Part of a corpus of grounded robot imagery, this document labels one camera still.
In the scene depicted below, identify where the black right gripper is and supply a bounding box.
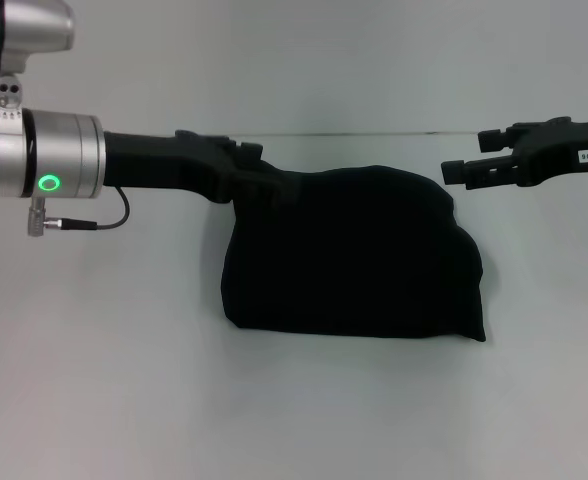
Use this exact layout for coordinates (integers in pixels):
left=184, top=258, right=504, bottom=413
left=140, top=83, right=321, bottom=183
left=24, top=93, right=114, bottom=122
left=440, top=116, right=588, bottom=192

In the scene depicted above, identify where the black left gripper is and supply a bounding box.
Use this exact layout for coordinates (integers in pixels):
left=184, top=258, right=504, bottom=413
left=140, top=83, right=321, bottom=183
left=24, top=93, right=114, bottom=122
left=102, top=128, right=304, bottom=207

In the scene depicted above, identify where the black T-shirt with FREE print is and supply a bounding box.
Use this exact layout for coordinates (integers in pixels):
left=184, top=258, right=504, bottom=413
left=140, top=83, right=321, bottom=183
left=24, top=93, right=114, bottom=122
left=221, top=161, right=489, bottom=345

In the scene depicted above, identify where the thin left arm cable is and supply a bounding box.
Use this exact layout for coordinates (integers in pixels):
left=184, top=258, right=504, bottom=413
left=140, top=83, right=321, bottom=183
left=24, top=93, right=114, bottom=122
left=61, top=185, right=132, bottom=232

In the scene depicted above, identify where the silver left cable plug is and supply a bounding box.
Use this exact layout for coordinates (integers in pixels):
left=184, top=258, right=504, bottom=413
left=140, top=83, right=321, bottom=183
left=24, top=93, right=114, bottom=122
left=27, top=196, right=65, bottom=238

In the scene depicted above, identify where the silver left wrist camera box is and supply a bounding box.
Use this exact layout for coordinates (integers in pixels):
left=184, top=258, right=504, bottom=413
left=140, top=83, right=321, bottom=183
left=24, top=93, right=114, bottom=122
left=0, top=0, right=78, bottom=109

